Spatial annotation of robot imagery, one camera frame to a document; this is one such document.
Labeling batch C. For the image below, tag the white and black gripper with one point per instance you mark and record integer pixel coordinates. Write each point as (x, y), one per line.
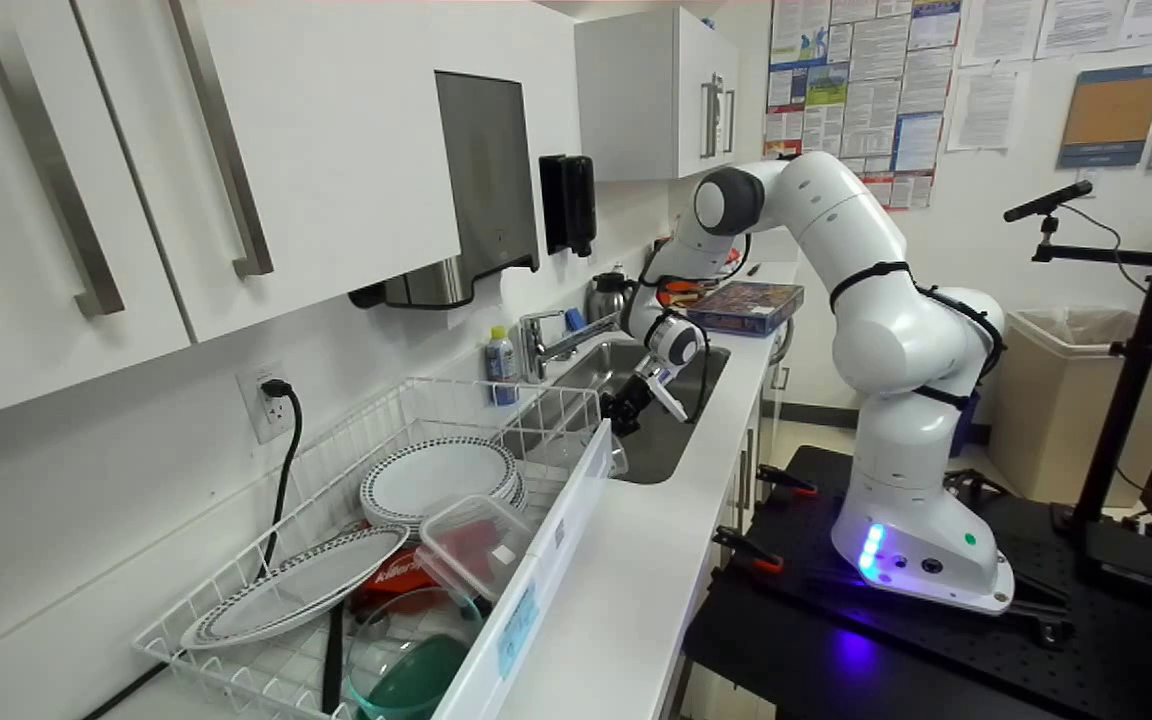
(668, 351)

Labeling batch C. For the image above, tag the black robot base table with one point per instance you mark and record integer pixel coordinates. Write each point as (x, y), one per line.
(822, 644)

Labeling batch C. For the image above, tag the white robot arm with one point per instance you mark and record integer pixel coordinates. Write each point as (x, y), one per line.
(913, 355)

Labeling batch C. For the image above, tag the chrome sink faucet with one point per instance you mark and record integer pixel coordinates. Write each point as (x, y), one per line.
(558, 334)

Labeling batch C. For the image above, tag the clear lidded food container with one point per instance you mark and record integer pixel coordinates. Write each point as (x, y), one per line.
(474, 545)

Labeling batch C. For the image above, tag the blue flat tray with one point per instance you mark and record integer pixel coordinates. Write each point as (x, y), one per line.
(749, 309)

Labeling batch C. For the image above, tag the glass coffee pot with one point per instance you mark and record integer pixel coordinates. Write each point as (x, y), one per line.
(604, 295)

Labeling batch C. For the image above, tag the blue dish soap bottle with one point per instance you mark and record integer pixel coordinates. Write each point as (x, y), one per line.
(500, 366)

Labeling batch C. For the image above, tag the black soap dispenser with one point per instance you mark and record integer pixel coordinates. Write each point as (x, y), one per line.
(571, 202)

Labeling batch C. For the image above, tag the steel paper towel dispenser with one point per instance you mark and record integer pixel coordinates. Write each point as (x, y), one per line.
(485, 142)

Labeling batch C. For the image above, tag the round white plate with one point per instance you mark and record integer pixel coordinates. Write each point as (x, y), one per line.
(428, 476)

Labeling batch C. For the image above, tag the beige trash bin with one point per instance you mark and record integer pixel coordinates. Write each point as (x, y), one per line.
(1051, 402)

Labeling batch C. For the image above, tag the white rack drain tray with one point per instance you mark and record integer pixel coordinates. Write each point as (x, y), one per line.
(560, 487)

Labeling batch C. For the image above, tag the oval white platter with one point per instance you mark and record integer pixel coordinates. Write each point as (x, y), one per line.
(294, 594)

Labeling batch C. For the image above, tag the green bowl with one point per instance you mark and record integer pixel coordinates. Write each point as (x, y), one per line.
(402, 678)

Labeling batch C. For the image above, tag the orange framed poster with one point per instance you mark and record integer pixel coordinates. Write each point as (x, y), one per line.
(1108, 118)

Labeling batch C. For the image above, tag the white upper cabinet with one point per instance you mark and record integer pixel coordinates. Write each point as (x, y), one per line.
(181, 168)

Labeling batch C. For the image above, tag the wire cutlery basket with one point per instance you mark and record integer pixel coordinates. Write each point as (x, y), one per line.
(553, 428)

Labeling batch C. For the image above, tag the white corner wall cabinet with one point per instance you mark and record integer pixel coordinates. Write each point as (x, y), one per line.
(656, 95)

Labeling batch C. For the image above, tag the white wall outlet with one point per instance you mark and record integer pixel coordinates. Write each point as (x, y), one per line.
(271, 414)

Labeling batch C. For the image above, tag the white wire dish rack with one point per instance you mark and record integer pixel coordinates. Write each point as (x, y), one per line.
(280, 678)

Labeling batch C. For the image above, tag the black camera stand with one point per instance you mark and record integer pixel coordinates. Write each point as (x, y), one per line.
(1102, 549)

